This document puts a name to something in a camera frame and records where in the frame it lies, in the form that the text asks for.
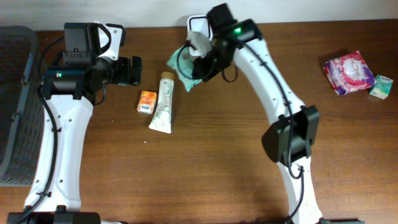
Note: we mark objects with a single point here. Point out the grey plastic mesh basket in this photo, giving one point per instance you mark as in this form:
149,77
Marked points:
22,114

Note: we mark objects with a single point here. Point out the red purple tissue pack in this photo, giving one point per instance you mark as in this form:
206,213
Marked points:
349,73

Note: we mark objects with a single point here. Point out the white tube with cork cap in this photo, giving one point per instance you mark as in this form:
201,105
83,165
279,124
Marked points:
162,119

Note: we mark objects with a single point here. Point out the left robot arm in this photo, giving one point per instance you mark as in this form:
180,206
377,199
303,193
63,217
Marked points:
64,102

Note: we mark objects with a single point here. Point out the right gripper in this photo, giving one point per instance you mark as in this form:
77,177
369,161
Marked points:
201,65

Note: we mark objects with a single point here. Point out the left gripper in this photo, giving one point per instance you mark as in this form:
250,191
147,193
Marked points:
123,74

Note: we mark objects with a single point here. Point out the green white tissue pack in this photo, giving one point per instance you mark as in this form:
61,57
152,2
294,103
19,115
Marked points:
382,87

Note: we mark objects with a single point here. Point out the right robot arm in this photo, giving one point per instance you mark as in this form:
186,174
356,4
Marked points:
292,125

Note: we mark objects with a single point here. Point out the teal packet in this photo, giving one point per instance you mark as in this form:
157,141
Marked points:
182,63

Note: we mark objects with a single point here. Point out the orange tissue pack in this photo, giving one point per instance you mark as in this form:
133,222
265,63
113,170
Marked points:
147,102

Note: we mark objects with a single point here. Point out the white barcode scanner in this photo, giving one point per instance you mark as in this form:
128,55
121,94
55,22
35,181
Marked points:
200,23

